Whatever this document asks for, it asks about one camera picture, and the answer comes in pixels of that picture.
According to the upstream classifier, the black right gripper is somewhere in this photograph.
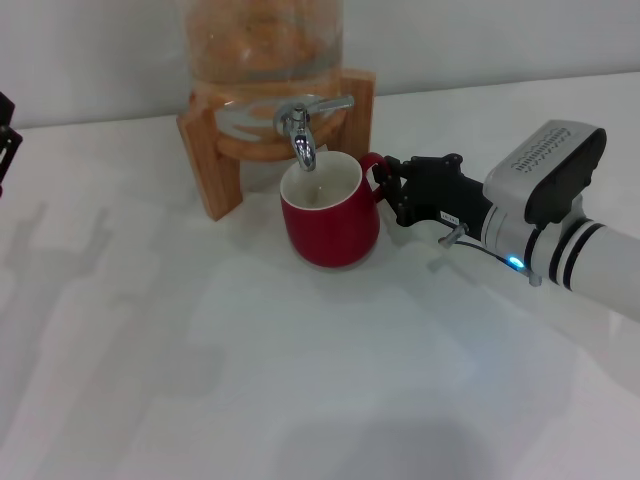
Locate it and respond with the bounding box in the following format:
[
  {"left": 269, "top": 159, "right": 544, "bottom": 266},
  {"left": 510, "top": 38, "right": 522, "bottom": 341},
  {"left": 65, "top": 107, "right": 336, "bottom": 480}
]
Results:
[{"left": 372, "top": 153, "right": 494, "bottom": 240}]

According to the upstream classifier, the red ceramic cup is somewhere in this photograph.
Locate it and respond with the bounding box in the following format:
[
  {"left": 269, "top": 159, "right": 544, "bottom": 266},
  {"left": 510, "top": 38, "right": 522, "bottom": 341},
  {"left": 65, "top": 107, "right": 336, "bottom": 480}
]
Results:
[{"left": 279, "top": 151, "right": 389, "bottom": 270}]

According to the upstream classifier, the chrome faucet with lever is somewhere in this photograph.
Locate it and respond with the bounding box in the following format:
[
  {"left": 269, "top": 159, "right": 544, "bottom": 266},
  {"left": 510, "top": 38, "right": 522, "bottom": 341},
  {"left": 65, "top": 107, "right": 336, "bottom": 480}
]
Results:
[{"left": 272, "top": 95, "right": 356, "bottom": 172}]

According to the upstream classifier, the wooden dispenser stand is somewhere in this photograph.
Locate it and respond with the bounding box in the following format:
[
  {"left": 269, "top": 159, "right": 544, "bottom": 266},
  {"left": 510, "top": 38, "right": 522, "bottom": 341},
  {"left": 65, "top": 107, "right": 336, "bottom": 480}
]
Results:
[{"left": 175, "top": 68, "right": 376, "bottom": 222}]

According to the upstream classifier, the glass beverage dispenser jar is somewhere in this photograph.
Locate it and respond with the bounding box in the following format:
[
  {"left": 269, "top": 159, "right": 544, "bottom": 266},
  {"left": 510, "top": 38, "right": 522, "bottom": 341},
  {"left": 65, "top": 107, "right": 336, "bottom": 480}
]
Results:
[{"left": 183, "top": 0, "right": 347, "bottom": 151}]

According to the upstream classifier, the right gripper cable with plug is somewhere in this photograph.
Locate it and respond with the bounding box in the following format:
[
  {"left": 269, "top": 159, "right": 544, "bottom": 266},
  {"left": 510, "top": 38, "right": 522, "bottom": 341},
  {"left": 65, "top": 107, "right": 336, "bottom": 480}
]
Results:
[{"left": 438, "top": 223, "right": 526, "bottom": 274}]

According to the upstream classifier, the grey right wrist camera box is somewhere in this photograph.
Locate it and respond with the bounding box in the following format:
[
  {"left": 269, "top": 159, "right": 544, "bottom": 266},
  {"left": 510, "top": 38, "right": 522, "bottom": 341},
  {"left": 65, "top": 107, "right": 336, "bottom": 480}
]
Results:
[{"left": 483, "top": 119, "right": 608, "bottom": 230}]

